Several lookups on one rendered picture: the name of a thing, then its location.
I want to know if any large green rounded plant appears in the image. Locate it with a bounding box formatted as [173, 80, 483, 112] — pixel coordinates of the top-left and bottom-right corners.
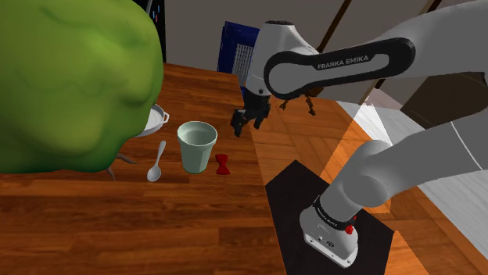
[0, 0, 165, 182]

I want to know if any black robot stand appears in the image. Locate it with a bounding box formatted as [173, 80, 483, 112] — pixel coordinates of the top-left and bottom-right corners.
[264, 159, 396, 275]

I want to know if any blue box with white grid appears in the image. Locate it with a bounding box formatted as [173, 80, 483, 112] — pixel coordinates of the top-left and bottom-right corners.
[217, 20, 264, 88]

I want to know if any silver spoon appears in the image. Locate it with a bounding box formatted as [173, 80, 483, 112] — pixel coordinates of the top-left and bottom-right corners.
[146, 140, 167, 184]

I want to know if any white pan with handles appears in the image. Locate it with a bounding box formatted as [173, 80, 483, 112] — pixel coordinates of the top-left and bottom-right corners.
[131, 103, 170, 139]

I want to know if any red bow tie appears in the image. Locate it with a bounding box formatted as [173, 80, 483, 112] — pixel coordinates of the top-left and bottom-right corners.
[214, 153, 231, 177]

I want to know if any pale green cup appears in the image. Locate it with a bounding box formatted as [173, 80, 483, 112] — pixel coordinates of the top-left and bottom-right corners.
[176, 120, 219, 175]

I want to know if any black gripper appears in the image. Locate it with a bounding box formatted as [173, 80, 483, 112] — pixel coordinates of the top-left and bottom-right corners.
[230, 87, 272, 138]

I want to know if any dark brown cabinet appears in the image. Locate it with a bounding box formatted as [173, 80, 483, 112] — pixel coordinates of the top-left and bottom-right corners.
[399, 71, 488, 131]

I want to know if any brown wooden tripod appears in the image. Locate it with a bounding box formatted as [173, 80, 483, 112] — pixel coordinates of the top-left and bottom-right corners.
[278, 0, 443, 117]

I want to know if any black cabinet with coloured marks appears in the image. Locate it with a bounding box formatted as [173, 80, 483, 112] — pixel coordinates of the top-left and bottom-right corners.
[131, 0, 167, 64]

